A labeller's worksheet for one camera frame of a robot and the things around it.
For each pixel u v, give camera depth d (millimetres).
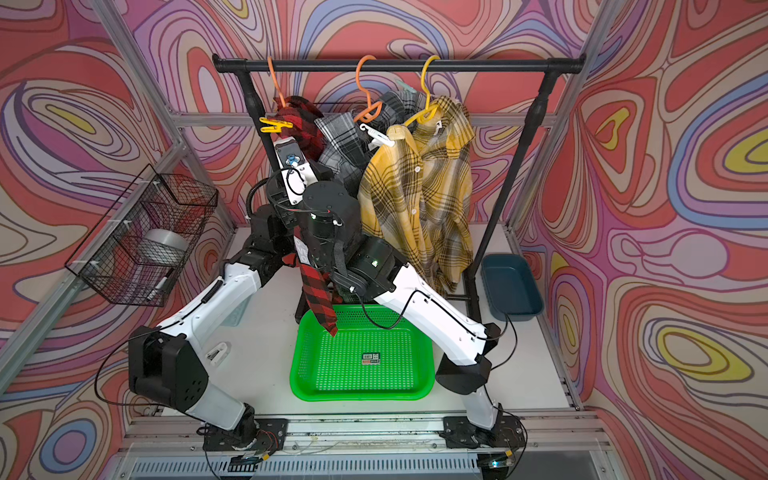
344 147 556
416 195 643
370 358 860
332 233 380
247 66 531
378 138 527
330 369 842
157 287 717
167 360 422
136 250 732
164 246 704
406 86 638
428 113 585
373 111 592
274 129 523
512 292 1021
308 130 554
